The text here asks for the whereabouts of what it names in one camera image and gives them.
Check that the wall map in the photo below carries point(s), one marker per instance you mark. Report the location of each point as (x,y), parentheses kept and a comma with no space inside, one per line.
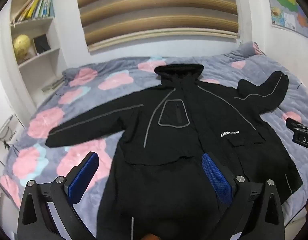
(289,5)

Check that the golden globe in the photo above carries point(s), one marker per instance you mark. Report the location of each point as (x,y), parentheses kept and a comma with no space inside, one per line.
(21,46)

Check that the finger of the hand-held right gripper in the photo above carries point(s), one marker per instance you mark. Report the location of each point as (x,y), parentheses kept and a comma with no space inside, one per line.
(295,123)

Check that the row of colourful books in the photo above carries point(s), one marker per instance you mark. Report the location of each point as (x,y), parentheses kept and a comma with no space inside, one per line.
(36,7)

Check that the grey floral blanket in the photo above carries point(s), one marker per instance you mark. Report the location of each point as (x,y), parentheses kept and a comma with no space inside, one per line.
(76,105)

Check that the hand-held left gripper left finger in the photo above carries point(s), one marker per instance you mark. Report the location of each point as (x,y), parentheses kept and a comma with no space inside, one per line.
(83,173)

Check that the striped window blind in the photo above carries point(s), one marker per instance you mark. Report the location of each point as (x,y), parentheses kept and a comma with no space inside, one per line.
(156,12)

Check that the black hooded jacket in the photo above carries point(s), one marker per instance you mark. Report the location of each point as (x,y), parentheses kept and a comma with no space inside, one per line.
(184,135)

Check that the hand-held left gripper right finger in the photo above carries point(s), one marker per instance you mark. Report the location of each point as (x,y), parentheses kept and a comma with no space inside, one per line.
(216,177)

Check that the white bookshelf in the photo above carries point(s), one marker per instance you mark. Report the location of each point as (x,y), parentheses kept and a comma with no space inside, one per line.
(43,62)

